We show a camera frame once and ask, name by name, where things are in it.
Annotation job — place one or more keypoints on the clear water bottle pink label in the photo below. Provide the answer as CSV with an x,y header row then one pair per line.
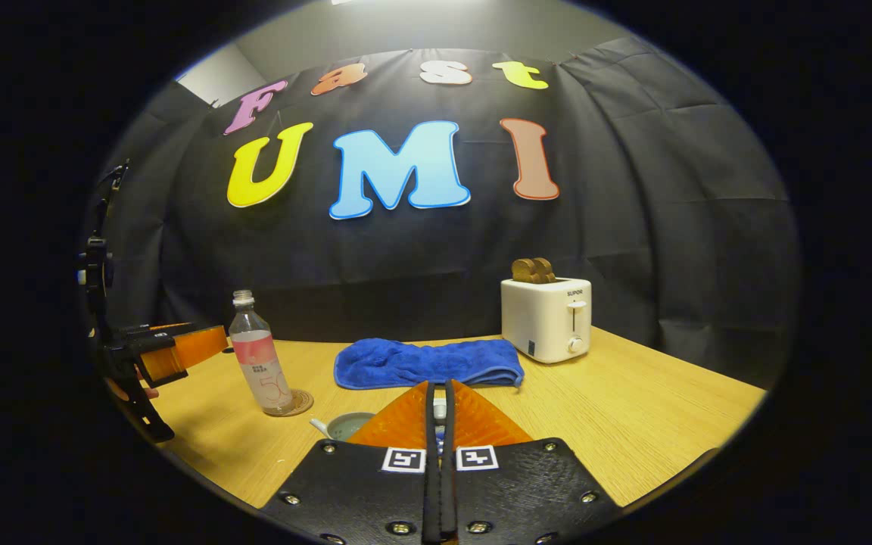
x,y
262,363

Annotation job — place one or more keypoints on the black backdrop cloth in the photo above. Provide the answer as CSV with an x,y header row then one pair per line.
x,y
633,189

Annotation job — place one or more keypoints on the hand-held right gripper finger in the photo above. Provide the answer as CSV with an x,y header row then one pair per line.
x,y
448,492
431,492

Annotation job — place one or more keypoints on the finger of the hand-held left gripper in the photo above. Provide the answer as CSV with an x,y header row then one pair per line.
x,y
190,348
163,328

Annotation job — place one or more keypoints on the white teacup blue pattern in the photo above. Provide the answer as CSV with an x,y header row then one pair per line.
x,y
349,428

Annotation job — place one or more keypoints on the toasted bread slice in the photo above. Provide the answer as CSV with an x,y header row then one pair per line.
x,y
523,271
544,269

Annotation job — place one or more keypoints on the blue towel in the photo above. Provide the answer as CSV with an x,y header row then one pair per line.
x,y
428,363

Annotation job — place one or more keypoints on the white toaster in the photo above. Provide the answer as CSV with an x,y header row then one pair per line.
x,y
546,322

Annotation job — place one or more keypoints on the round wooden coaster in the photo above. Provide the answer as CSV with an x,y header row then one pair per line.
x,y
301,403

